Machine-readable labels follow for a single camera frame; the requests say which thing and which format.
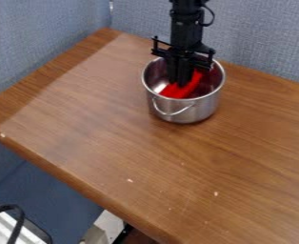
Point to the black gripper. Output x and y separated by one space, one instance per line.
185 50

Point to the red star-shaped block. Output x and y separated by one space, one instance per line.
177 92

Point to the metal pot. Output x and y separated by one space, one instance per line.
198 105

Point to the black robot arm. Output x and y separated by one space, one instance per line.
189 10

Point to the white box under table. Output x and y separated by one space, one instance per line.
105 230

